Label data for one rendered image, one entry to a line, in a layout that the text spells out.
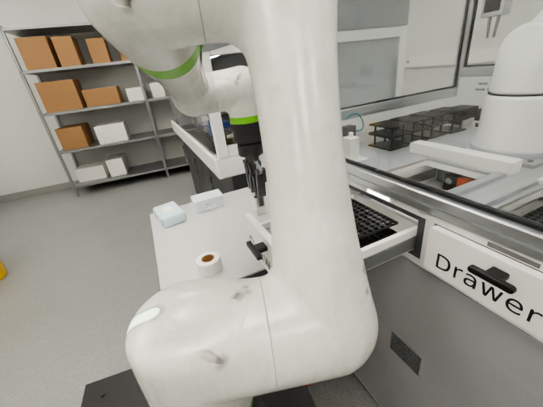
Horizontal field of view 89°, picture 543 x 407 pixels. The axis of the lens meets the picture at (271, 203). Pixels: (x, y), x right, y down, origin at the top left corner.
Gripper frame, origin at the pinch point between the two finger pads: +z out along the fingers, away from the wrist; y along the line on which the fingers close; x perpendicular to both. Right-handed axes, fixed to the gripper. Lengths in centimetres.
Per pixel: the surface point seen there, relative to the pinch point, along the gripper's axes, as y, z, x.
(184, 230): -21.1, 12.8, -24.1
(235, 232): -8.1, 12.8, -7.7
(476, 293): 53, 6, 25
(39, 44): -356, -91, -117
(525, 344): 62, 11, 27
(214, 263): 10.6, 9.0, -19.0
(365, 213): 25.2, -0.8, 21.4
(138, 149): -397, 52, -55
